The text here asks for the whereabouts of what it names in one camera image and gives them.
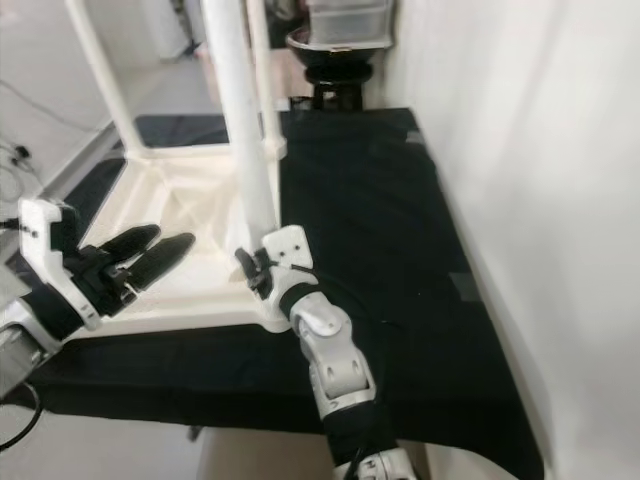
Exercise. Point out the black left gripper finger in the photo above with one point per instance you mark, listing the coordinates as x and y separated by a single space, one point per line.
162 260
135 243

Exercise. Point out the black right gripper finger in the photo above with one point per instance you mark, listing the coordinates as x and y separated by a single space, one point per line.
248 266

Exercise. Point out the white plastic children table top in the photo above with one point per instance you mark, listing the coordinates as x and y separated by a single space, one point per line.
190 210

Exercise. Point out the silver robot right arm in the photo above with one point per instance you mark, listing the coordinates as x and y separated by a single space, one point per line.
345 365

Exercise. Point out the black tablecloth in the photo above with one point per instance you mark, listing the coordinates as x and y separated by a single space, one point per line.
380 250

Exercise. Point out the black plug adapter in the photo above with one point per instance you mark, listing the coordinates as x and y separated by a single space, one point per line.
21 156

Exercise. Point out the grey metal table leg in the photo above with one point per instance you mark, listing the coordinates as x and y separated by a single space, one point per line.
195 432

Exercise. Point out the black round stool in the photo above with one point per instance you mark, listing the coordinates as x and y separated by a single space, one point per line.
340 75

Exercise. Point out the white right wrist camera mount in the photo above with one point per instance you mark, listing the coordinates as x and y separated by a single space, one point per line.
292 252

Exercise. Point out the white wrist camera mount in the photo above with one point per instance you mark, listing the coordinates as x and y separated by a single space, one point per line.
292 252
50 245

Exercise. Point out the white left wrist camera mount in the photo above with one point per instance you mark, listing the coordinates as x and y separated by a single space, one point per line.
50 245

